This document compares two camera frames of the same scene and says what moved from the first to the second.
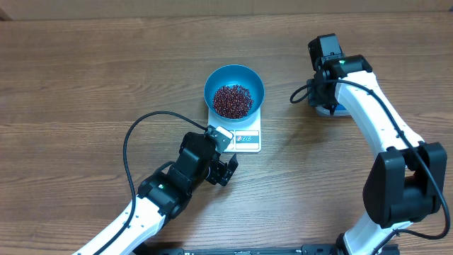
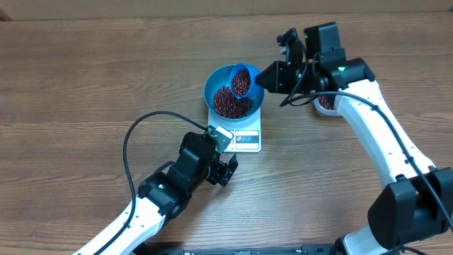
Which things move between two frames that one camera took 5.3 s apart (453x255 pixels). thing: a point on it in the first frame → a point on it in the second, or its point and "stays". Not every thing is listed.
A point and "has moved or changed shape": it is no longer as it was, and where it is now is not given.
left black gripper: x=223 y=171 stays
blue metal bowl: x=233 y=93 stays
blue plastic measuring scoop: x=340 y=108 has moved or changed shape
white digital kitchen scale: x=247 y=134 stays
